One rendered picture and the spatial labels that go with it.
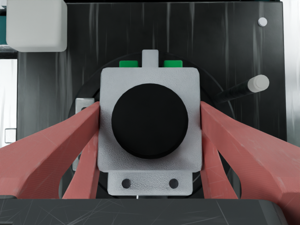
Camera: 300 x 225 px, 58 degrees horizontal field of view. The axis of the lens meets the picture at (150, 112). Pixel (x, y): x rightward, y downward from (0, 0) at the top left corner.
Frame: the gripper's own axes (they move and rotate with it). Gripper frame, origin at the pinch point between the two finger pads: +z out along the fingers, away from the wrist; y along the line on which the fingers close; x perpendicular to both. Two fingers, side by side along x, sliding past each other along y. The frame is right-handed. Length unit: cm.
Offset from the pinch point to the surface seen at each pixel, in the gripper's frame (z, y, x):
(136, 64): 5.8, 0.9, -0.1
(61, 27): 12.9, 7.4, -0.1
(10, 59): 17.6, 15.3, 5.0
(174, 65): 5.8, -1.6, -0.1
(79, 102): 7.3, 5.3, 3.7
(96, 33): 14.0, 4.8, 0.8
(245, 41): 13.6, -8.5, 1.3
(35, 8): 13.3, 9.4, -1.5
